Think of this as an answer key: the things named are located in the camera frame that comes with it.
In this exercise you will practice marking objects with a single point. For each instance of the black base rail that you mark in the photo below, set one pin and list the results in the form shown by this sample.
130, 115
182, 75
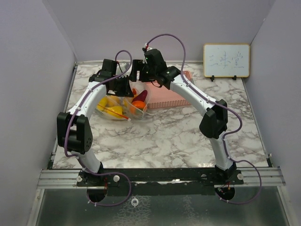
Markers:
157, 181

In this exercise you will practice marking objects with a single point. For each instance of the small whiteboard wooden frame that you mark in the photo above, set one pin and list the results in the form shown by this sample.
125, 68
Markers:
226, 60

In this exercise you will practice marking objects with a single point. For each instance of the orange persimmon green leaf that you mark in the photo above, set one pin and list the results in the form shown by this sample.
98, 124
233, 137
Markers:
139, 104

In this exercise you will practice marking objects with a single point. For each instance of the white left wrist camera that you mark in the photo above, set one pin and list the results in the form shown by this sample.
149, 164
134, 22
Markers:
123, 68

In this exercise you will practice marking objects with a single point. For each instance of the yellow orange fruit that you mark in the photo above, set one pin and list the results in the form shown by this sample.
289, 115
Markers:
102, 104

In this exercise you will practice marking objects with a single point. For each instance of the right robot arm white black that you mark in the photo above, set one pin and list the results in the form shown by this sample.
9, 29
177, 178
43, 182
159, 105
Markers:
214, 115

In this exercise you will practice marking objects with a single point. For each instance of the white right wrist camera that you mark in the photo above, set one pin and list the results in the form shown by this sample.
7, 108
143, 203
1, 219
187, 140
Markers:
146, 48

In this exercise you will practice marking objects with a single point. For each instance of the dark red fruit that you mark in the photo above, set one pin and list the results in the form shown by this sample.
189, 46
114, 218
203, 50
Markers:
141, 97

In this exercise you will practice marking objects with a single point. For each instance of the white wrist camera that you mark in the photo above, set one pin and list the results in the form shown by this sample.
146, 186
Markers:
123, 68
146, 48

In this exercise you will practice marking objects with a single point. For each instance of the clear bag red zipper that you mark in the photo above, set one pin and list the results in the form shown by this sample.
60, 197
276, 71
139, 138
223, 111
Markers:
108, 116

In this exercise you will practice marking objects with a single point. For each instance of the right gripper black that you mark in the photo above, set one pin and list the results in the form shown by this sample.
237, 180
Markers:
138, 65

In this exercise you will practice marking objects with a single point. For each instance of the yellow orange peach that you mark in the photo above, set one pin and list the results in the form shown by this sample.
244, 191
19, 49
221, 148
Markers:
113, 101

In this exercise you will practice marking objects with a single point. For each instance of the clear bag white zipper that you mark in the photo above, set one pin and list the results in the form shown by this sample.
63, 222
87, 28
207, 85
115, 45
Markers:
132, 111

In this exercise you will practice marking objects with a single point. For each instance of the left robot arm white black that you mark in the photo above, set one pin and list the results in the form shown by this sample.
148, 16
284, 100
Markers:
74, 133

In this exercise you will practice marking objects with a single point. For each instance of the yellow bell pepper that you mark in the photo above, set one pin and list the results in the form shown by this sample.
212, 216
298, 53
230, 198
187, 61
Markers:
116, 111

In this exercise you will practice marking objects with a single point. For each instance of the pink plastic basket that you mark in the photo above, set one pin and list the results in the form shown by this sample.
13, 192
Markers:
163, 98

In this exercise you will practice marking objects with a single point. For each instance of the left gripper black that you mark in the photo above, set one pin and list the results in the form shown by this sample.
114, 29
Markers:
127, 92

